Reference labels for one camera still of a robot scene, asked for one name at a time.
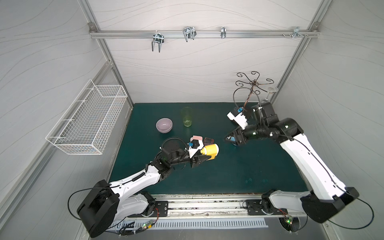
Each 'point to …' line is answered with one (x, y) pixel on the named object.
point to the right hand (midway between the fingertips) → (227, 135)
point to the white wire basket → (86, 125)
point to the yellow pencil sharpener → (210, 150)
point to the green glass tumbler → (186, 112)
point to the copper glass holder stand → (254, 84)
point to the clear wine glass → (270, 89)
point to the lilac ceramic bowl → (164, 125)
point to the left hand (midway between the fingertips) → (208, 153)
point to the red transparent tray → (208, 141)
